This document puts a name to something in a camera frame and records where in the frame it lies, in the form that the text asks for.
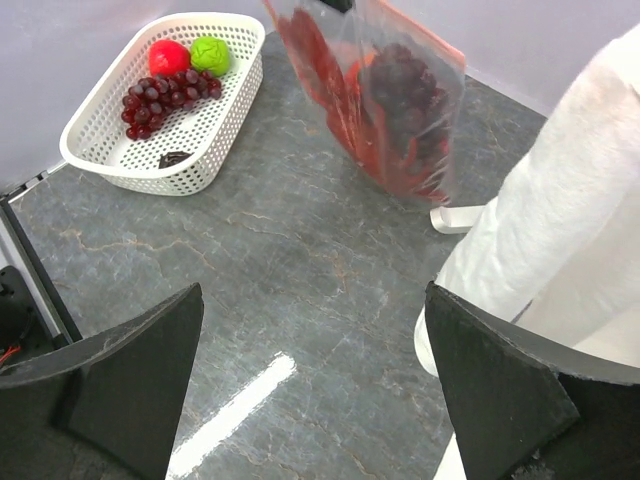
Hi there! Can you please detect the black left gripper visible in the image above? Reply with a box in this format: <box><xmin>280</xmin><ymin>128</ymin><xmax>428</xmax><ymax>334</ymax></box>
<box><xmin>322</xmin><ymin>0</ymin><xmax>354</xmax><ymax>14</ymax></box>

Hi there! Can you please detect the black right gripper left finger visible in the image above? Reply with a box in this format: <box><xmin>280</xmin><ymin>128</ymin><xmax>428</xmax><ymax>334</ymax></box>
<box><xmin>1</xmin><ymin>283</ymin><xmax>204</xmax><ymax>479</ymax></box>

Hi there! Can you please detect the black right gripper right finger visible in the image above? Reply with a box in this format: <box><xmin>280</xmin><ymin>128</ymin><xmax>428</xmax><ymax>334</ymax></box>
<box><xmin>425</xmin><ymin>283</ymin><xmax>639</xmax><ymax>479</ymax></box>

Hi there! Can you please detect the clear zip top bag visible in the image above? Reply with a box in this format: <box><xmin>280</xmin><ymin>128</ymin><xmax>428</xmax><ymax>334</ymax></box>
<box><xmin>262</xmin><ymin>0</ymin><xmax>467</xmax><ymax>206</ymax></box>

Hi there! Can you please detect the green leafy vegetable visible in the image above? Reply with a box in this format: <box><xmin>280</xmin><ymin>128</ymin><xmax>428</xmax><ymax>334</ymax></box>
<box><xmin>190</xmin><ymin>36</ymin><xmax>231</xmax><ymax>77</ymax></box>

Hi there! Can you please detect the white t-shirt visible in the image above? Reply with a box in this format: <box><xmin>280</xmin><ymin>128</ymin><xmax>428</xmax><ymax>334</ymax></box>
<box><xmin>414</xmin><ymin>29</ymin><xmax>639</xmax><ymax>479</ymax></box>

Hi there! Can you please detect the white perforated plastic basket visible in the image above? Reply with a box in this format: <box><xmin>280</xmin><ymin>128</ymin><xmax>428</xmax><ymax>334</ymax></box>
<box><xmin>59</xmin><ymin>12</ymin><xmax>265</xmax><ymax>196</ymax></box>

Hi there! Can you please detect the red apple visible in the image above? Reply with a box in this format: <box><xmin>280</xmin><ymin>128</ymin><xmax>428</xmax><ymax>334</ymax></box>
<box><xmin>148</xmin><ymin>39</ymin><xmax>191</xmax><ymax>76</ymax></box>

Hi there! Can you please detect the dark purple grape bunch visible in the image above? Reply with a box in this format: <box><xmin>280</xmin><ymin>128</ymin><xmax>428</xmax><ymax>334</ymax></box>
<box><xmin>120</xmin><ymin>68</ymin><xmax>223</xmax><ymax>141</ymax></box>

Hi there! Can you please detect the dark chocolate piece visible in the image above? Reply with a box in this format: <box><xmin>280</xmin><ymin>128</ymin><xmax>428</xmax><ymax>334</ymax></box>
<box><xmin>158</xmin><ymin>151</ymin><xmax>191</xmax><ymax>169</ymax></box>

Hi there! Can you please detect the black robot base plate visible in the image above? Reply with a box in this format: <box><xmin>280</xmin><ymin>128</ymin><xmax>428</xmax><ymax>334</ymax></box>
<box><xmin>1</xmin><ymin>198</ymin><xmax>82</xmax><ymax>368</ymax></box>

